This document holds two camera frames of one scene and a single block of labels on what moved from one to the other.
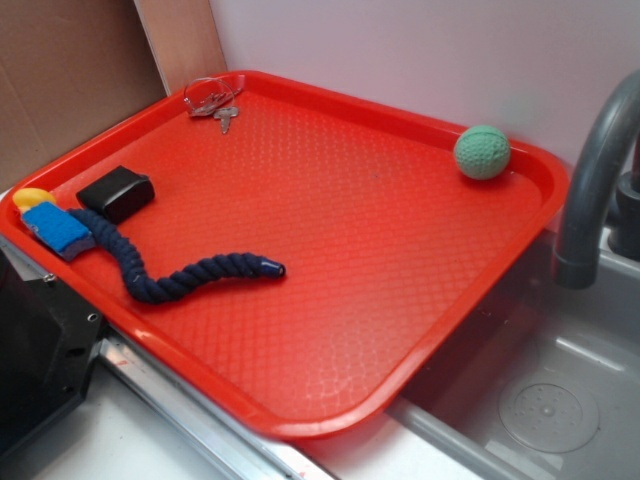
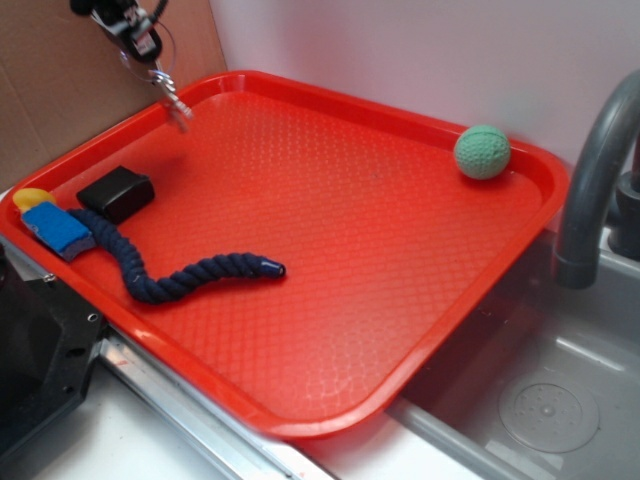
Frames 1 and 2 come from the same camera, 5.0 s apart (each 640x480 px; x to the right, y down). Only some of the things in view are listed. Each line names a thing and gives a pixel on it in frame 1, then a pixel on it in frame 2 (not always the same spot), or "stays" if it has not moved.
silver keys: (214, 97) → (178, 107)
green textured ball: (482, 152) stays
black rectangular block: (117, 194) stays
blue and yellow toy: (53, 224) stays
